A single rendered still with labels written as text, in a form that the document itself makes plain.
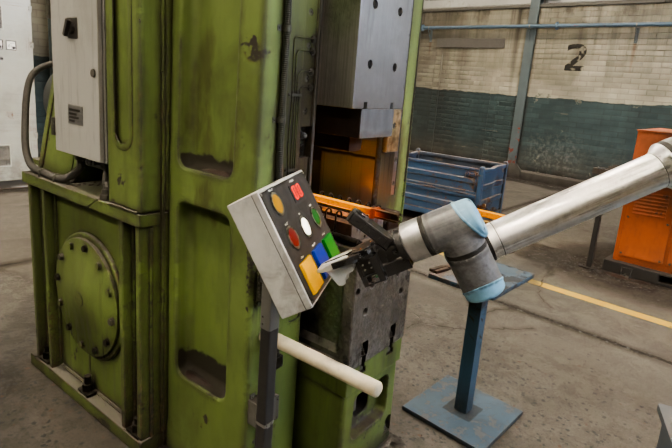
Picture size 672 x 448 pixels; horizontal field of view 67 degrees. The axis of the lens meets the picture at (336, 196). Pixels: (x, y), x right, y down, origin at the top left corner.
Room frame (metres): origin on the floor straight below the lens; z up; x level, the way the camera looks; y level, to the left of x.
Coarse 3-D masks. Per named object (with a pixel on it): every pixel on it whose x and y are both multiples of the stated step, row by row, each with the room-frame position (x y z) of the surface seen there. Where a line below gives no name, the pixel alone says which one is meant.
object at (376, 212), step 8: (320, 200) 1.87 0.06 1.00; (328, 200) 1.85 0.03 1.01; (336, 200) 1.84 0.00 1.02; (352, 208) 1.78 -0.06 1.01; (360, 208) 1.76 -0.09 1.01; (368, 208) 1.75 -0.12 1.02; (376, 208) 1.74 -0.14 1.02; (376, 216) 1.72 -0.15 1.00; (384, 216) 1.71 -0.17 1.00; (392, 216) 1.70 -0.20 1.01
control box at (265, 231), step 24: (264, 192) 1.09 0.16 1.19; (288, 192) 1.22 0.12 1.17; (312, 192) 1.38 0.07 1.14; (240, 216) 1.07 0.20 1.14; (264, 216) 1.06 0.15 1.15; (288, 216) 1.15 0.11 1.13; (312, 216) 1.29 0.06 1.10; (264, 240) 1.06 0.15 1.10; (288, 240) 1.09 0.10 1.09; (312, 240) 1.21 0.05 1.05; (264, 264) 1.05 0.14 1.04; (288, 264) 1.04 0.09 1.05; (288, 288) 1.04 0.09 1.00; (288, 312) 1.04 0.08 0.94
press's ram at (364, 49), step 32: (352, 0) 1.63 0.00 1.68; (384, 0) 1.71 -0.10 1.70; (352, 32) 1.62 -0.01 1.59; (384, 32) 1.72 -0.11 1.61; (320, 64) 1.69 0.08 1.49; (352, 64) 1.62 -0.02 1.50; (384, 64) 1.74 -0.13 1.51; (320, 96) 1.69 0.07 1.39; (352, 96) 1.61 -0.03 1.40; (384, 96) 1.75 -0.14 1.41
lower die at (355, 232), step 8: (336, 208) 1.81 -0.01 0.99; (344, 208) 1.79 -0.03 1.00; (328, 216) 1.74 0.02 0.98; (344, 216) 1.72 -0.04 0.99; (368, 216) 1.73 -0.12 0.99; (328, 224) 1.71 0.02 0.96; (336, 224) 1.69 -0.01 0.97; (344, 224) 1.67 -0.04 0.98; (344, 232) 1.66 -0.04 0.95; (352, 232) 1.65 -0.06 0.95; (360, 232) 1.69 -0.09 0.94
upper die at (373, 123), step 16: (320, 112) 1.75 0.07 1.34; (336, 112) 1.71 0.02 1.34; (352, 112) 1.67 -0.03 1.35; (368, 112) 1.68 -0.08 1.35; (384, 112) 1.76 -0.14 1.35; (320, 128) 1.75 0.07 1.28; (336, 128) 1.71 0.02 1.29; (352, 128) 1.67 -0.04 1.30; (368, 128) 1.69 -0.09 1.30; (384, 128) 1.77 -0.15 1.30
